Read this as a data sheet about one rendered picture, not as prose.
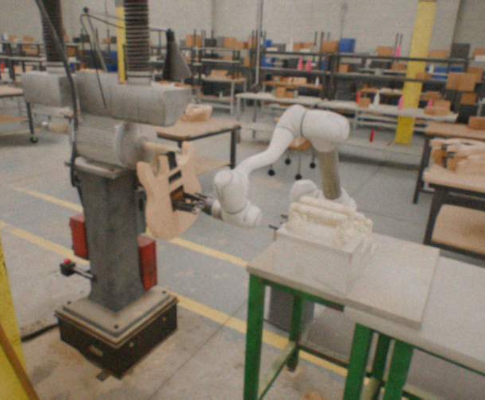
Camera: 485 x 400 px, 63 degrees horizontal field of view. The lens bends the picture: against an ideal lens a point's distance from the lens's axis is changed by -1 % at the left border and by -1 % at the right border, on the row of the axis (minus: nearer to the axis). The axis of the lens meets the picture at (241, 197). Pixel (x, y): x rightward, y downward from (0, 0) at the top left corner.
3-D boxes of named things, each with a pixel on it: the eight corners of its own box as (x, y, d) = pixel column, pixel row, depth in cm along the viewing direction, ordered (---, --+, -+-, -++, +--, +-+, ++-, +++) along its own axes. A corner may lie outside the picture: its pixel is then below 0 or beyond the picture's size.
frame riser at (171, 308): (51, 350, 231) (44, 315, 222) (127, 299, 281) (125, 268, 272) (113, 388, 207) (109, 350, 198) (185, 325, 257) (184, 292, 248)
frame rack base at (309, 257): (271, 275, 144) (275, 232, 138) (288, 257, 156) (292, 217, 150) (345, 299, 131) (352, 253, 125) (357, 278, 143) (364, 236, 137)
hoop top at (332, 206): (297, 204, 141) (298, 196, 140) (301, 201, 144) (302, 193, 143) (352, 218, 131) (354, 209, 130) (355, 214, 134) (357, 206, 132)
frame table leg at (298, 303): (285, 371, 224) (299, 225, 192) (289, 364, 228) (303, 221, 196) (294, 375, 221) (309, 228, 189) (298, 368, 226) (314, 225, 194)
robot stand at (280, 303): (283, 301, 286) (291, 211, 261) (317, 317, 270) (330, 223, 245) (261, 319, 265) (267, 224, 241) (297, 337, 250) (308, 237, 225)
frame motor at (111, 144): (67, 162, 201) (61, 111, 191) (108, 151, 222) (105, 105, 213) (125, 177, 182) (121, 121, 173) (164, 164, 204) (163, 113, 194)
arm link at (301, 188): (293, 208, 251) (296, 175, 244) (321, 214, 243) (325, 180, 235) (282, 216, 238) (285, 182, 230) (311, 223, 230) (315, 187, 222)
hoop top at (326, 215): (287, 212, 134) (287, 203, 133) (291, 209, 137) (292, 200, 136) (344, 226, 125) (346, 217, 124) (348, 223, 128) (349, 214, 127)
